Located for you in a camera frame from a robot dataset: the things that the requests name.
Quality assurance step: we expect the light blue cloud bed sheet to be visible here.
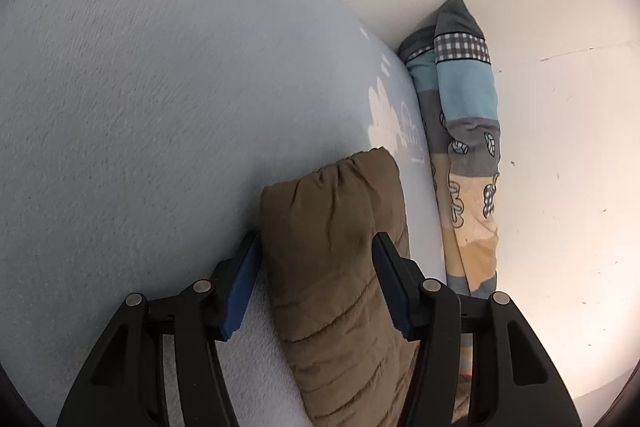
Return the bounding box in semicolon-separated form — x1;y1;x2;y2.
0;0;448;427

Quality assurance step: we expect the white fleece underlay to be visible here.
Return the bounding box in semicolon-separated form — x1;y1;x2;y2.
150;302;321;427

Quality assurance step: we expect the patchwork printed quilt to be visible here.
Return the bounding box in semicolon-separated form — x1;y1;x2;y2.
397;0;503;425

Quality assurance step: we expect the brown quilted puffer jacket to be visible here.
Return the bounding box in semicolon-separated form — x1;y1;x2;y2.
259;147;423;427

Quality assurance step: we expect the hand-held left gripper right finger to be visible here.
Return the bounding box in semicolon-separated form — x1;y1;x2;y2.
372;232;583;427

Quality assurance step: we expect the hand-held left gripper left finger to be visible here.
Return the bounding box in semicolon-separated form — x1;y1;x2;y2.
56;232;263;427

